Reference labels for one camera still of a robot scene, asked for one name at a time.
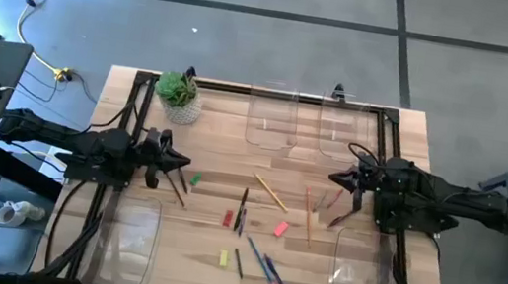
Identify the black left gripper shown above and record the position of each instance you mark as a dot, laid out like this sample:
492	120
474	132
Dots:
153	148

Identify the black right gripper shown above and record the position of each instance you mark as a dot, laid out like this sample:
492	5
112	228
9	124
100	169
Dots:
367	183

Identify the red crayon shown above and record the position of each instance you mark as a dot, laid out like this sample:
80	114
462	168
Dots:
335	199

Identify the dark brown crayon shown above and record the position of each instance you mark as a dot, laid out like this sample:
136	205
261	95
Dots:
183	181

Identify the green eraser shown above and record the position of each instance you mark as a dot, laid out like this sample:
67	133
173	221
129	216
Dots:
196	179

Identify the grey pen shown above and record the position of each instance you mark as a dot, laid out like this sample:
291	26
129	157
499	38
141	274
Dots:
320	201

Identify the dark pen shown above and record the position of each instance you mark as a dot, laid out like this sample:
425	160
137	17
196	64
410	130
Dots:
342	218

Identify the orange pencil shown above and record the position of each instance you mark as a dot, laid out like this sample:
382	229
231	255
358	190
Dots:
308	214

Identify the yellow pencil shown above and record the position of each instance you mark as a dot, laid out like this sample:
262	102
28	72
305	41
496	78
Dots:
271	192

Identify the red eraser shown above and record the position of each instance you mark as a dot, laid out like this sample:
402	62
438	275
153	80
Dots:
228	218

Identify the pink eraser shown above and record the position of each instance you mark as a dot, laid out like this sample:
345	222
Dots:
281	229

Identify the black pen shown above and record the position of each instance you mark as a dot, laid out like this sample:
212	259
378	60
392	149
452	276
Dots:
241	208

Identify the yellow eraser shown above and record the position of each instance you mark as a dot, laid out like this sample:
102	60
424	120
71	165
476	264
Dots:
223	258

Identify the blue colored pencil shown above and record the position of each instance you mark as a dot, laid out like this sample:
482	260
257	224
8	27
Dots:
260	260

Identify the blue pen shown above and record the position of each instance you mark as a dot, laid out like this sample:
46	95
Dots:
276	275

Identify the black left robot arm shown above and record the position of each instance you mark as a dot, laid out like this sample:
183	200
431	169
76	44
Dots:
61	135

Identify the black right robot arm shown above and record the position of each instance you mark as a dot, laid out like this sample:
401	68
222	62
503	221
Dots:
450	197

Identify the white triangle-patterned plant pot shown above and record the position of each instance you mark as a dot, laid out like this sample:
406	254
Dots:
183	112

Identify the clear plastic bin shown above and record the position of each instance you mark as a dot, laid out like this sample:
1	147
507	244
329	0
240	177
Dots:
362	277
123	240
343	129
272	117

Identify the green succulent plant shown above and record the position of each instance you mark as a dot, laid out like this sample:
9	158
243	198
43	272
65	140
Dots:
177	89

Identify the black clamp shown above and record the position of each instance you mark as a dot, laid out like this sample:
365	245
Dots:
190	72
338	92

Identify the white plastic object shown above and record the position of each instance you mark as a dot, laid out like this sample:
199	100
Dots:
12	213

